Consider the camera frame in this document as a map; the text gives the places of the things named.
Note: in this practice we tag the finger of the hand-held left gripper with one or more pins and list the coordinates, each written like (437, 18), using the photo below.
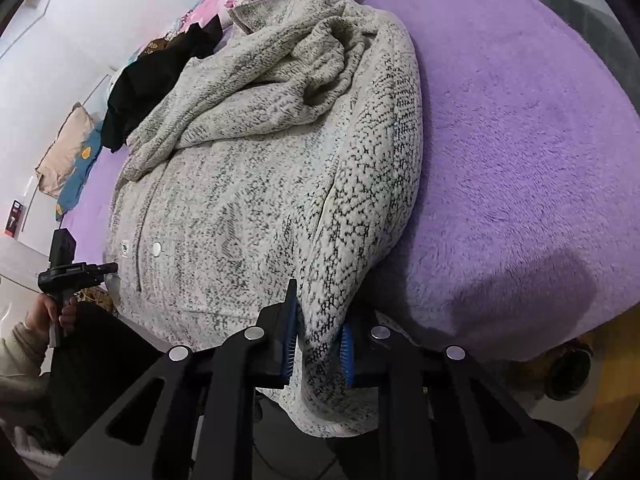
(100, 270)

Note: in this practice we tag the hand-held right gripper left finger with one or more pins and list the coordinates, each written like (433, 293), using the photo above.
(289, 340)

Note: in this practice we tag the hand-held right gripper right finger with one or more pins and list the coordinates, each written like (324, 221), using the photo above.
(347, 355)

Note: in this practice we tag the grey white fleece jacket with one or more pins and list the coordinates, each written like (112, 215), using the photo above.
(250, 185)

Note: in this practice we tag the person's left forearm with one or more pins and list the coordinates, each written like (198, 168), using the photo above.
(20, 355)

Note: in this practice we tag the person's left hand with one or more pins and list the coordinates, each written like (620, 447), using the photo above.
(42, 315)

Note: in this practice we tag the black red box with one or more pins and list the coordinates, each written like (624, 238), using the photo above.
(14, 220)

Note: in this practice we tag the blue pillow with yellow print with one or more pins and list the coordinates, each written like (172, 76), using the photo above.
(80, 180)

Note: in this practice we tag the beige pillow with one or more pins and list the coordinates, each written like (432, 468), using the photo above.
(65, 155)

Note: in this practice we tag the black garment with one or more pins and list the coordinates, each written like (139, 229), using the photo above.
(150, 85)

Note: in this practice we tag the dark shoe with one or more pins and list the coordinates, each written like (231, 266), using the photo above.
(570, 370)

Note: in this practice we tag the brown printed cushion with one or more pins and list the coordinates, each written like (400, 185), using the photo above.
(157, 47)

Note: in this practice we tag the purple bed sheet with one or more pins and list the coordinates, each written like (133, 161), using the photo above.
(500, 160)

